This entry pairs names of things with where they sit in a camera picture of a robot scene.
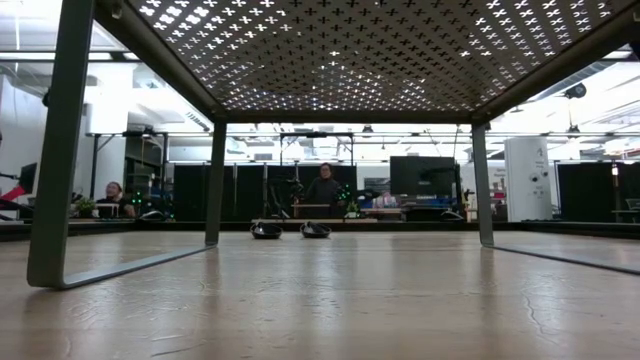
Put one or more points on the black aluminium frame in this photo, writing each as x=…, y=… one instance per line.
x=390, y=226

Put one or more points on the black partition wall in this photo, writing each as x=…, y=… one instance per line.
x=250, y=192
x=580, y=190

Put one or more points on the small green plant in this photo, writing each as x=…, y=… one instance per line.
x=85, y=206
x=352, y=209

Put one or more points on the black teardrop plate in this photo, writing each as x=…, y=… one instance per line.
x=315, y=231
x=266, y=231

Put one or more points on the person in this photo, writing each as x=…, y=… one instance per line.
x=114, y=192
x=325, y=192

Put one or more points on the pink object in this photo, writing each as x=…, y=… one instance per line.
x=386, y=201

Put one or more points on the black monitor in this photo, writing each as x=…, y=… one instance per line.
x=422, y=175
x=27, y=177

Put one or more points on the grey perforated metal riser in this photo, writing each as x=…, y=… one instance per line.
x=350, y=60

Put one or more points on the black round fixture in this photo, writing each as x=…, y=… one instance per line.
x=576, y=91

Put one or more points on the black metal rig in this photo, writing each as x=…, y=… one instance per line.
x=95, y=165

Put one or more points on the red object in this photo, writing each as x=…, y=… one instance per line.
x=12, y=194

